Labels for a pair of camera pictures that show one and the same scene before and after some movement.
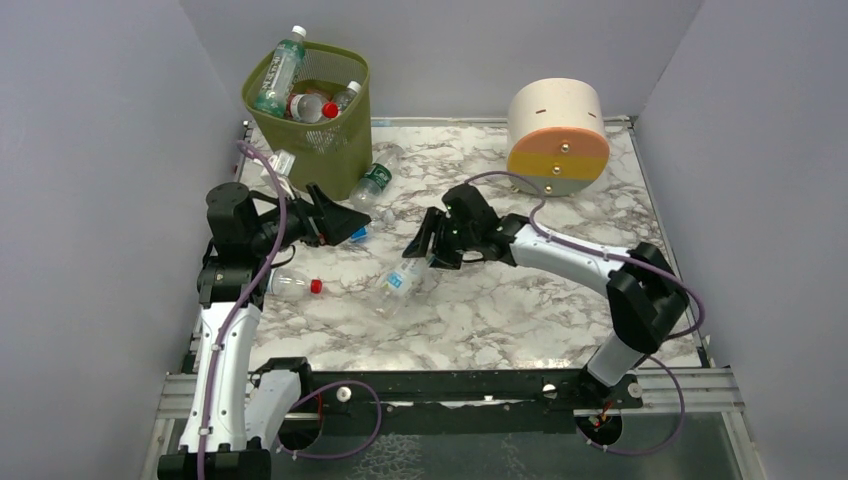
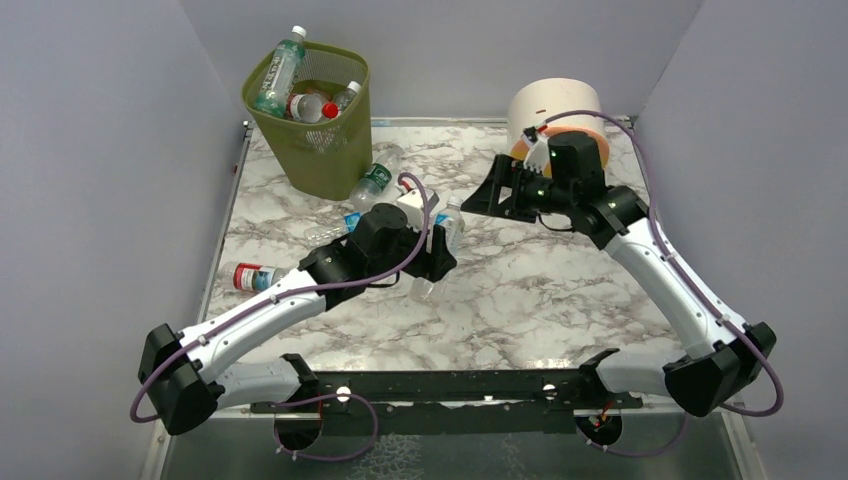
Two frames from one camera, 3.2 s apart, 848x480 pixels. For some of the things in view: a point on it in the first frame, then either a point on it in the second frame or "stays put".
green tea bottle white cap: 280,73 stays put
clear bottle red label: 310,108 stays put
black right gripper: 448,238 → 515,189
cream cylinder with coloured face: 556,137 stays put
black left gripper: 312,216 → 433,258
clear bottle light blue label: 399,286 → 451,219
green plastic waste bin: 336,154 stays put
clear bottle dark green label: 367,191 stays put
